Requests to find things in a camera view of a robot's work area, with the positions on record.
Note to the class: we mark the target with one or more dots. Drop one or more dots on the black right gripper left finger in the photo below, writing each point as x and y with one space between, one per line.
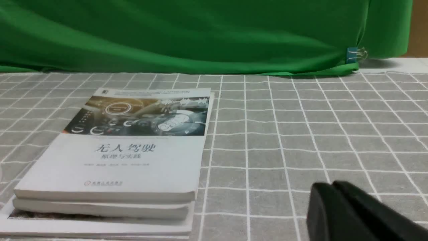
331 218

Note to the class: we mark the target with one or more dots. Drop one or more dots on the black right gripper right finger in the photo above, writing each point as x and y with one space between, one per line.
384 222

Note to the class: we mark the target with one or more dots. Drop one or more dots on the grey checked tablecloth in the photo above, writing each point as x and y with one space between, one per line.
270 138

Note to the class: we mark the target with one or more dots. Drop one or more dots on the white middle book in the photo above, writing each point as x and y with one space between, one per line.
100 209

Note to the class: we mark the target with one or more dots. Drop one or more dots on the blue binder clip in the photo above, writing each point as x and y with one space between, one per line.
354 54

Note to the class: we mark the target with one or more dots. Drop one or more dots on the green backdrop cloth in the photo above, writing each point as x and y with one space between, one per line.
266 37

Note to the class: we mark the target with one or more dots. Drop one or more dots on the white self-driving textbook top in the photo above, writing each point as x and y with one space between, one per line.
123 147

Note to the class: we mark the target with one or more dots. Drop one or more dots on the white bottom magazine book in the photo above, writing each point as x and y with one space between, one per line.
19 223

